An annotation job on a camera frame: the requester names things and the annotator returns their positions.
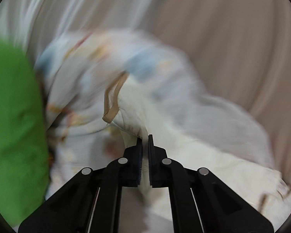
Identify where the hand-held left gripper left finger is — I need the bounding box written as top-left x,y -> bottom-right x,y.
18,138 -> 143,233

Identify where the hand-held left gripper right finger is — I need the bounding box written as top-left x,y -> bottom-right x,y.
148,134 -> 274,233

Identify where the white quilted blanket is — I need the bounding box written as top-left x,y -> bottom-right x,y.
102,72 -> 291,233

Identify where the grey floral blanket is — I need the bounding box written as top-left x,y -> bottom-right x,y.
35,30 -> 275,201

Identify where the green cloth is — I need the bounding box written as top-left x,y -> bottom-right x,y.
0,37 -> 51,225

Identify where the white satin cloth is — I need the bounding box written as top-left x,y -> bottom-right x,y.
0,0 -> 93,56

